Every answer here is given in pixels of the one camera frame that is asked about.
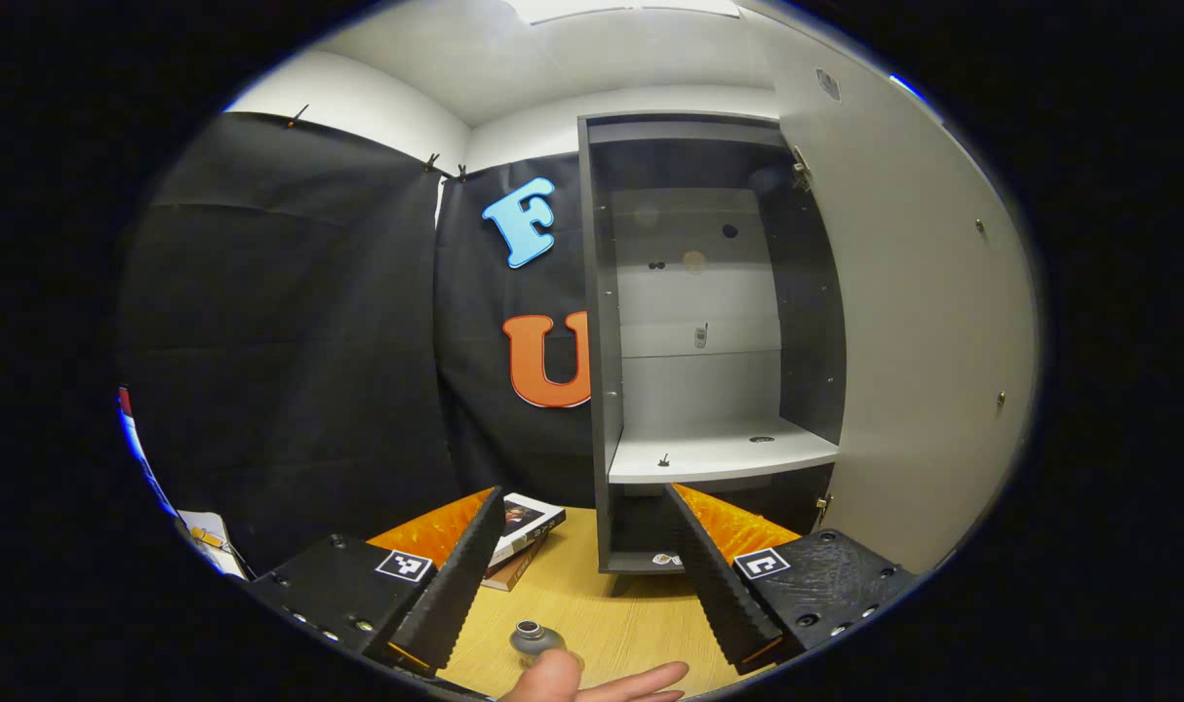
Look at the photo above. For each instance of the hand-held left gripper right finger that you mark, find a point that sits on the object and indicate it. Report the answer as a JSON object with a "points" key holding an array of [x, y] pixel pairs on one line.
{"points": [[714, 585]]}

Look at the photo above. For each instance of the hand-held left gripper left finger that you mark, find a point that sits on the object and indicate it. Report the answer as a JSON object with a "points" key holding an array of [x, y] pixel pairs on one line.
{"points": [[460, 585]]}

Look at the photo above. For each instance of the silver bottle with pink label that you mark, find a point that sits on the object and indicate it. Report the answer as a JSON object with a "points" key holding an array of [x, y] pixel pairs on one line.
{"points": [[533, 634]]}

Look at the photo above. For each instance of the dark grey cabinet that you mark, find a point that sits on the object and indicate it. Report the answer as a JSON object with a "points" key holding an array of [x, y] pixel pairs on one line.
{"points": [[607, 390]]}

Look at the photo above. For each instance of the beige cabinet door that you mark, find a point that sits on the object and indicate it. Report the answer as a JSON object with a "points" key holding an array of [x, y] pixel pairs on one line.
{"points": [[924, 341]]}

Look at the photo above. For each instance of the white cabinet shelf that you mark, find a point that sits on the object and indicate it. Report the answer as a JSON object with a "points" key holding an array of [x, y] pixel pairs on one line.
{"points": [[719, 456]]}

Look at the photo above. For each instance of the metal door hinge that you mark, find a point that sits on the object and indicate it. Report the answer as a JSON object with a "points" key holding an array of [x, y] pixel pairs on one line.
{"points": [[823, 507], [802, 171]]}

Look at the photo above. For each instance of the brown book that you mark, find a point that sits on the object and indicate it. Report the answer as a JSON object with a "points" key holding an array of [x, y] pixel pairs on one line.
{"points": [[509, 575]]}

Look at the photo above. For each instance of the book with dark cover picture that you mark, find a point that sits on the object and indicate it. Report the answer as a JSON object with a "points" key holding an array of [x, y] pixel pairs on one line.
{"points": [[529, 517]]}

